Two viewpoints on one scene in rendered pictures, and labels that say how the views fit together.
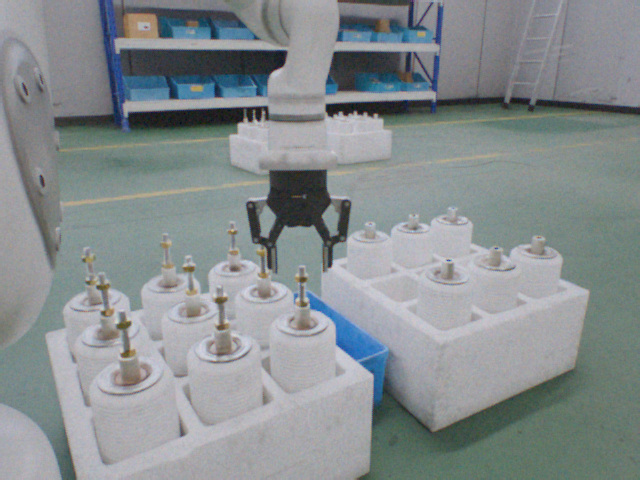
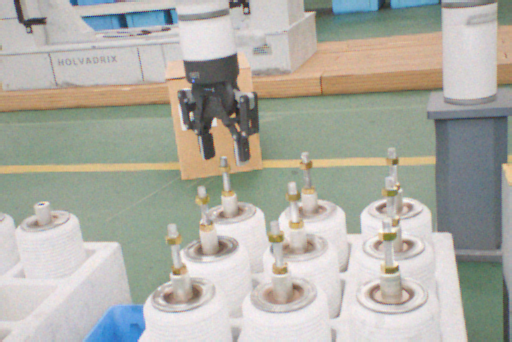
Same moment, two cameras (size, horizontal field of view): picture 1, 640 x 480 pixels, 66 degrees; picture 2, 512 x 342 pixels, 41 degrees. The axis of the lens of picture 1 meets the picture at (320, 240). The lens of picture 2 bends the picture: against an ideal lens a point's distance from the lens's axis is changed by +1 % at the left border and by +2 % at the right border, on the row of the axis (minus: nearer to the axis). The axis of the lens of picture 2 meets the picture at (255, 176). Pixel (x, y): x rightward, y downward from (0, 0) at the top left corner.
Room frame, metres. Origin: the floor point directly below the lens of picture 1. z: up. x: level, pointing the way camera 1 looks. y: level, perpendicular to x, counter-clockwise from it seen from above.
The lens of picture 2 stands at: (1.23, 0.73, 0.63)
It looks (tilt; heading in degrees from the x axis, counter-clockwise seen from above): 19 degrees down; 227
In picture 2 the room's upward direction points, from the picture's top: 7 degrees counter-clockwise
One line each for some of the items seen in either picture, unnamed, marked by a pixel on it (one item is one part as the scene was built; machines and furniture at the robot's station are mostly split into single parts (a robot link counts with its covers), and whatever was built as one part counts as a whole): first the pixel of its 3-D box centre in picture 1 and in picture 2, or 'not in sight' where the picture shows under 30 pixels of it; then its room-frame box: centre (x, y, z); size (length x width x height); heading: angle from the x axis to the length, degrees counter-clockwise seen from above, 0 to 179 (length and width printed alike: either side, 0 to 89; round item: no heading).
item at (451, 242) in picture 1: (448, 256); not in sight; (1.12, -0.31, 0.16); 0.10 x 0.10 x 0.18
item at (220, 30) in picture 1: (229, 29); not in sight; (5.35, 0.91, 0.90); 0.50 x 0.38 x 0.21; 27
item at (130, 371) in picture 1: (129, 366); (394, 200); (0.51, 0.23, 0.26); 0.02 x 0.02 x 0.03
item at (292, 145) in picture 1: (297, 137); (216, 29); (0.61, 0.03, 0.52); 0.11 x 0.09 x 0.06; 3
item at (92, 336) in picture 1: (111, 333); (393, 246); (0.61, 0.29, 0.25); 0.08 x 0.08 x 0.01
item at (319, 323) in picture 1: (302, 323); (231, 213); (0.63, 0.03, 0.25); 0.08 x 0.08 x 0.01
